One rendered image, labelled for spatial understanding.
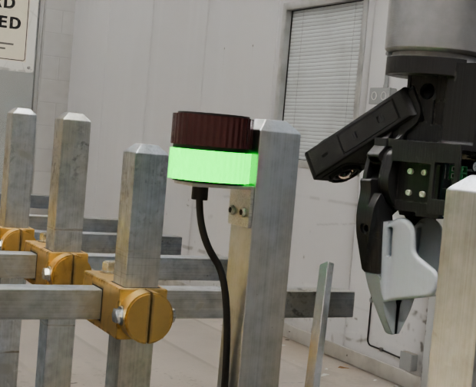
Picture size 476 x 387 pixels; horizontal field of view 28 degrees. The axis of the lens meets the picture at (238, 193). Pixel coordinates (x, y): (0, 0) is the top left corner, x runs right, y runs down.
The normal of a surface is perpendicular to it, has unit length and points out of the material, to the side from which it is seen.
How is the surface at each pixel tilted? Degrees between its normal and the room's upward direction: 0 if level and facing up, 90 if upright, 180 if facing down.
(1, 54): 90
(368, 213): 88
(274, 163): 90
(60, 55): 90
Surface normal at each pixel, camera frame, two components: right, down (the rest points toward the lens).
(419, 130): -0.68, -0.02
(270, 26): -0.88, -0.05
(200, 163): -0.18, 0.04
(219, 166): 0.25, 0.07
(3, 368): 0.45, 0.08
